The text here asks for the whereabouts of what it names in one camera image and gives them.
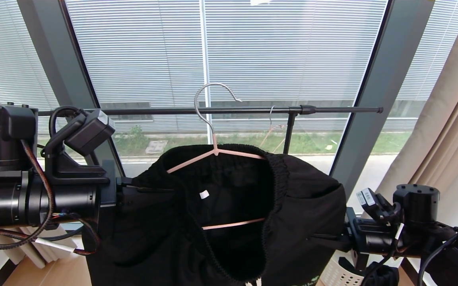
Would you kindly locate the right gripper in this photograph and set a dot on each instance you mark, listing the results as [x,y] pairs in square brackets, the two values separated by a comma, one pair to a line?
[384,243]

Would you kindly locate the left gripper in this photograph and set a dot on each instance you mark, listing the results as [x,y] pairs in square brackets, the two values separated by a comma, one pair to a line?
[70,202]

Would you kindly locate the black shorts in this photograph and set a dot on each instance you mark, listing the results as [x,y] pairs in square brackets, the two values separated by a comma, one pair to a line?
[153,238]

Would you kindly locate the pink clothes hanger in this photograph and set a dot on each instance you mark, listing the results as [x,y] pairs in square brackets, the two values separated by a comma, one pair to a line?
[214,145]
[270,115]

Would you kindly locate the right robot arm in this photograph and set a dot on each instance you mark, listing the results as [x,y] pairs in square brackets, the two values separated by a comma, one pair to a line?
[416,202]

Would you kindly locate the white laundry basket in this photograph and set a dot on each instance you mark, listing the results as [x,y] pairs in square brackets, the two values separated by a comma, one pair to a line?
[336,274]

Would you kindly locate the black clothes rack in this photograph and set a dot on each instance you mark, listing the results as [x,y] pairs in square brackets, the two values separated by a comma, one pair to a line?
[332,109]

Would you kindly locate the black garment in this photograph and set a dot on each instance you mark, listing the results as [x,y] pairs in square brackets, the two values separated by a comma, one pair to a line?
[380,278]

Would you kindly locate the beige curtain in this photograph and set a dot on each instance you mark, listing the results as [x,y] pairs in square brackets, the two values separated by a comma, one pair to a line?
[451,119]
[50,250]

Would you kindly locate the window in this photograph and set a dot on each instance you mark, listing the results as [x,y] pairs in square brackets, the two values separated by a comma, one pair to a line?
[46,59]

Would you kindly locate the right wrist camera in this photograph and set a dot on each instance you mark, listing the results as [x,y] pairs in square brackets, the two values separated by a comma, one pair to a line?
[372,202]

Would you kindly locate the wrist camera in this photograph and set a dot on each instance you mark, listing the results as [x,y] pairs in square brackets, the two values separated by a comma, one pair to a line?
[372,202]
[90,133]

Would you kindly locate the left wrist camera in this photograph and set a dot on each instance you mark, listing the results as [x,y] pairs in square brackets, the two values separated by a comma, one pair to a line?
[90,133]

